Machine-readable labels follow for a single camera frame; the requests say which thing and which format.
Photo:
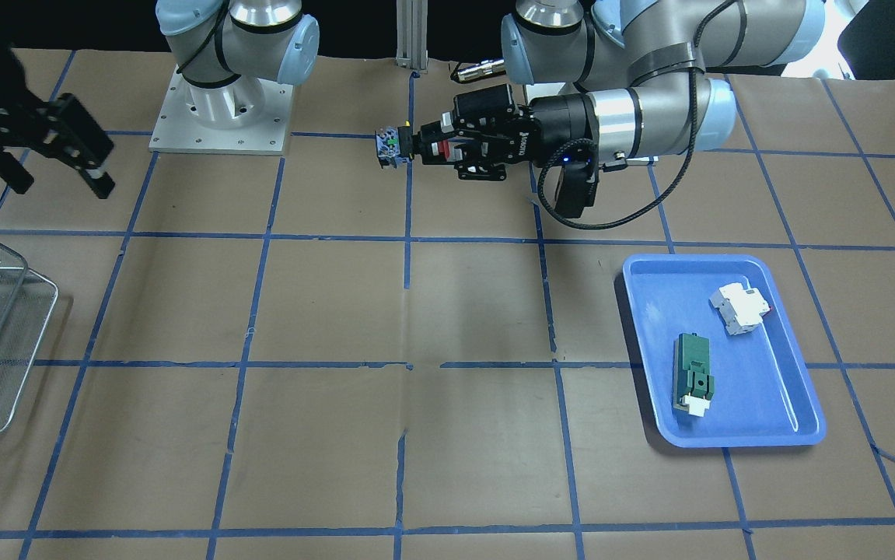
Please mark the white circuit breaker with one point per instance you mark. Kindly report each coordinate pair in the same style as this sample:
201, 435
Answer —
741, 308

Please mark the red emergency stop button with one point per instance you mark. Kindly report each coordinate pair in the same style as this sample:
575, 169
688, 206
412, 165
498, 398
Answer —
396, 146

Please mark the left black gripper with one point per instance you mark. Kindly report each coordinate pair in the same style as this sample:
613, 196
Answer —
562, 126

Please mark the green relay module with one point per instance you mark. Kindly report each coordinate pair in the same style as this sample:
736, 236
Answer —
694, 387

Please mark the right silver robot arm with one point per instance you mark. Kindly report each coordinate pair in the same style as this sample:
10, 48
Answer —
237, 65

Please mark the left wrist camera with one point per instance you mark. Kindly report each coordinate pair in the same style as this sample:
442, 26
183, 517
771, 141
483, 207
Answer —
576, 188

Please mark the aluminium frame post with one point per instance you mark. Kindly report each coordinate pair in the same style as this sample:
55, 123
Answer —
411, 23

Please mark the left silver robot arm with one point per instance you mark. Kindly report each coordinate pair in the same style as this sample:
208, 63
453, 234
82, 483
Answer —
633, 77

